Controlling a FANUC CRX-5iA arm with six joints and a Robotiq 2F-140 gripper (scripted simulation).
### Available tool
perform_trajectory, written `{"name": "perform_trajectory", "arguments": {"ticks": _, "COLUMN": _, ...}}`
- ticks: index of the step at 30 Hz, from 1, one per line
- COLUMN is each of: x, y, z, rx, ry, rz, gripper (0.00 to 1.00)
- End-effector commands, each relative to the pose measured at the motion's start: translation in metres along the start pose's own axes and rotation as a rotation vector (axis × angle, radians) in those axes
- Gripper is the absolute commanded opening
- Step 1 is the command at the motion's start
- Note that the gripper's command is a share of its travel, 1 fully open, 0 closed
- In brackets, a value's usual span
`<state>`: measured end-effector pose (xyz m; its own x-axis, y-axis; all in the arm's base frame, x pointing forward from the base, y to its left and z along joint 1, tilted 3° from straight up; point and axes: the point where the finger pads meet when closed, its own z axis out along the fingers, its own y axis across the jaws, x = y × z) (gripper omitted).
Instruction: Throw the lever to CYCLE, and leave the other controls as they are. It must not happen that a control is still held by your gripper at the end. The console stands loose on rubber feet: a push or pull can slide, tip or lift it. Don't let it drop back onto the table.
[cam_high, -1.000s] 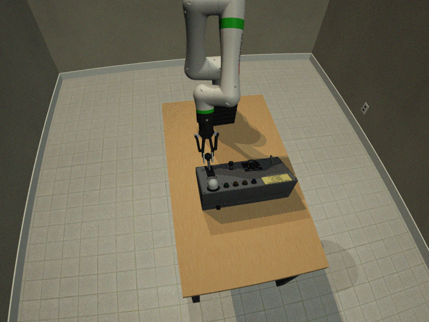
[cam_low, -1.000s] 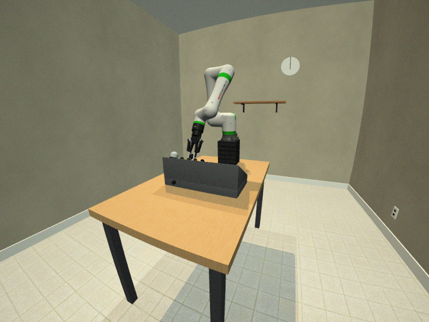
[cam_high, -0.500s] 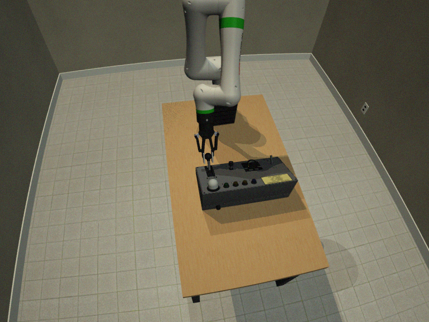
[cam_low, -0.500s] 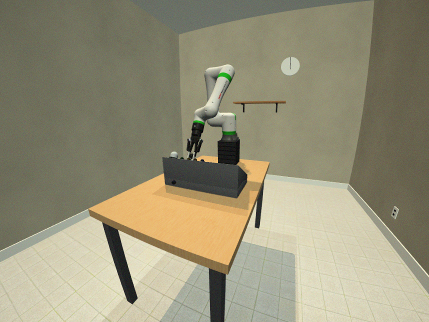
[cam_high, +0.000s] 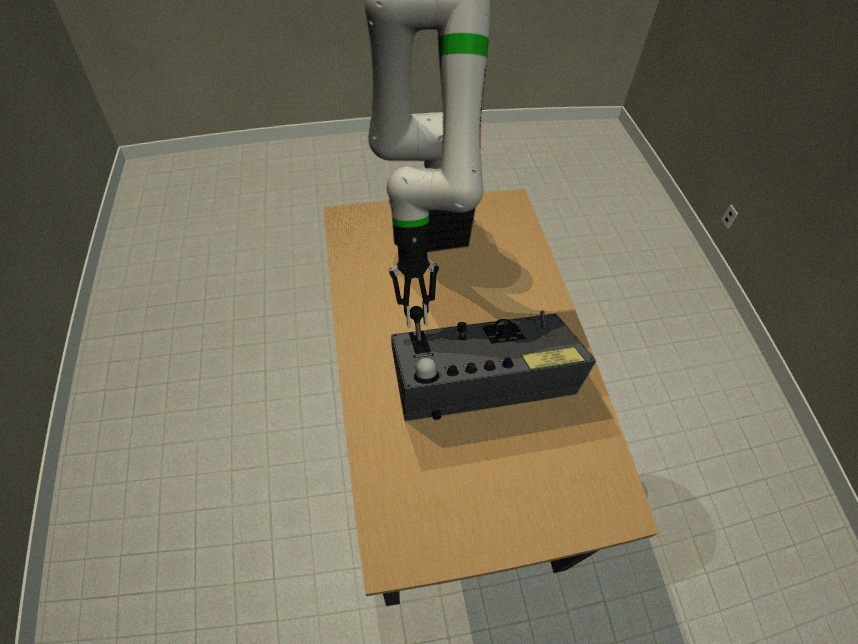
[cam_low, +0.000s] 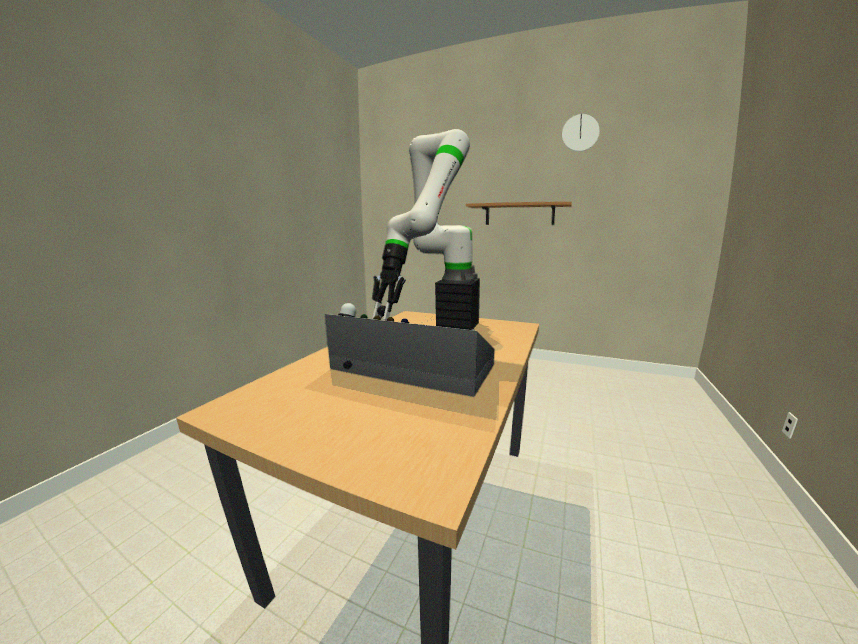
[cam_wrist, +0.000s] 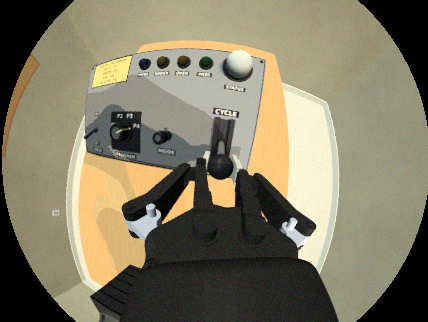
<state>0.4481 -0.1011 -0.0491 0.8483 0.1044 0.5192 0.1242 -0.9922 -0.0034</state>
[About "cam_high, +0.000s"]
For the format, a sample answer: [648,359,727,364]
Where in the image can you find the dark grey control console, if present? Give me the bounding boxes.
[391,306,597,421]

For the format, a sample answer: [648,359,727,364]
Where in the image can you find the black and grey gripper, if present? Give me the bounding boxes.
[389,245,439,328]

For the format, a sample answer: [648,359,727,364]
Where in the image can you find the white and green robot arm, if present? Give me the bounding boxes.
[365,0,490,249]

